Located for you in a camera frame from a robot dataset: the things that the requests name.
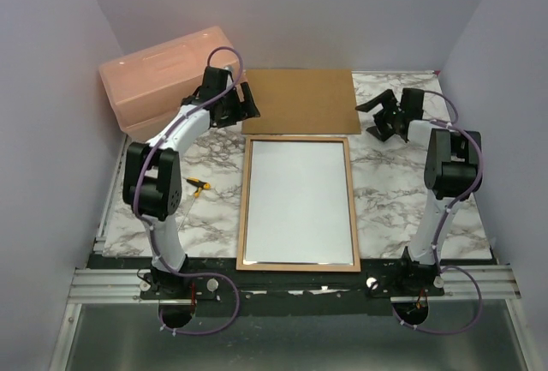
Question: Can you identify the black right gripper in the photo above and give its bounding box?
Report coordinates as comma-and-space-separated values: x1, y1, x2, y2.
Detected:
357, 91, 404, 143

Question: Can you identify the brown frame backing board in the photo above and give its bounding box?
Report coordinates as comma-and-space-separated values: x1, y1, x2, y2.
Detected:
241, 69, 361, 135

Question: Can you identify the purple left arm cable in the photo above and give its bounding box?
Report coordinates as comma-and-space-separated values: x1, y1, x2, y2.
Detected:
130, 46, 245, 338

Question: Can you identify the pink plastic storage box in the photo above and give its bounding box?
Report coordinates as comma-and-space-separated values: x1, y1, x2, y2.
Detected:
98, 27, 232, 142

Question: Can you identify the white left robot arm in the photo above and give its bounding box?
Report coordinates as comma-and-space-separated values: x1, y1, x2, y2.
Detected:
122, 66, 260, 298

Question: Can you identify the yellow black small tool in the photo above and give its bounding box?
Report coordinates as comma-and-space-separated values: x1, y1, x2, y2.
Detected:
184, 177, 211, 198

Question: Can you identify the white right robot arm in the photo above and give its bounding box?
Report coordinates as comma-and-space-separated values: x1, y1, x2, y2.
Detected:
355, 87, 484, 296

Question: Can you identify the blue wooden picture frame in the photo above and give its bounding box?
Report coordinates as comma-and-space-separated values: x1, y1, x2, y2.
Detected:
235, 134, 363, 273

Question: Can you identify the photo print with balloons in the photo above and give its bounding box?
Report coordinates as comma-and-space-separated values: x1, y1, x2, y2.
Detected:
246, 139, 356, 263

